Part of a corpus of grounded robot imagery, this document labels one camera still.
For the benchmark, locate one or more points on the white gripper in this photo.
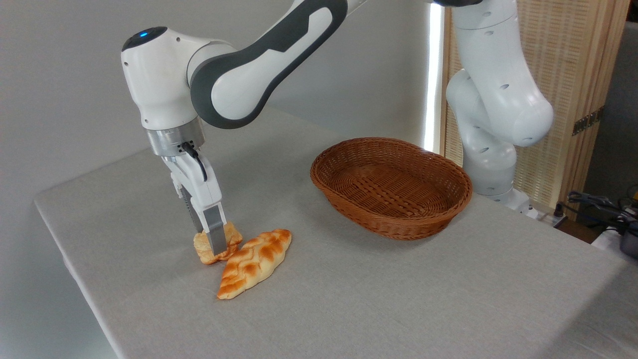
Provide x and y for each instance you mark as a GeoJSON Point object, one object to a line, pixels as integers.
{"type": "Point", "coordinates": [202, 184]}

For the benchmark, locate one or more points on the round pale biscuit bread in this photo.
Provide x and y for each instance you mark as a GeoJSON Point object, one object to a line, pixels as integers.
{"type": "Point", "coordinates": [203, 248]}

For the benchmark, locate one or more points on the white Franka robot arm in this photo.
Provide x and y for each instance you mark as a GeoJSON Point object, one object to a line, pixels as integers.
{"type": "Point", "coordinates": [498, 75]}

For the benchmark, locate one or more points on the braided golden bread loaf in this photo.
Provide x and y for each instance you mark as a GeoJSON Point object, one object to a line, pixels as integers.
{"type": "Point", "coordinates": [254, 262]}

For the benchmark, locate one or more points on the brown oval wicker basket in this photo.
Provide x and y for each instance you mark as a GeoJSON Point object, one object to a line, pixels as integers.
{"type": "Point", "coordinates": [391, 189]}

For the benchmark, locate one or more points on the grey tablecloth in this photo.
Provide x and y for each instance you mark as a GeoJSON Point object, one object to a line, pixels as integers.
{"type": "Point", "coordinates": [398, 299]}

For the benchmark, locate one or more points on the white power strip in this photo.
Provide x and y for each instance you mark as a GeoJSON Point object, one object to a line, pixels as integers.
{"type": "Point", "coordinates": [546, 215]}

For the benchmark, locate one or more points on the dark metal screen hinge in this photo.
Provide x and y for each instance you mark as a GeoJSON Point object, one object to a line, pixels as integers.
{"type": "Point", "coordinates": [588, 120]}

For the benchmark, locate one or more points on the wooden slatted folding screen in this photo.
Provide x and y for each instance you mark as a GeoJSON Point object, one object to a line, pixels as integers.
{"type": "Point", "coordinates": [568, 50]}

